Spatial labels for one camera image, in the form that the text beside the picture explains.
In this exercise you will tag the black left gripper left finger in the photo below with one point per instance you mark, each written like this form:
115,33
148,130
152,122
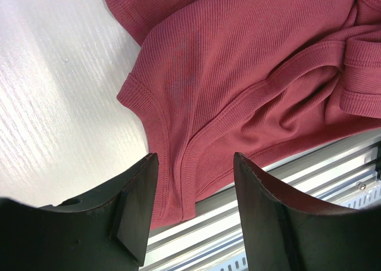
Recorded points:
105,228

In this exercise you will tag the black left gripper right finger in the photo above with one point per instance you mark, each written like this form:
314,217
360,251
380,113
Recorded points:
246,174

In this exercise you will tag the red tank top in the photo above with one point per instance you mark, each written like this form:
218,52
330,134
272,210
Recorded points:
267,78

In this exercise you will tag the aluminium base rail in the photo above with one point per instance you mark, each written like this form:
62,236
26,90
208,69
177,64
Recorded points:
328,173

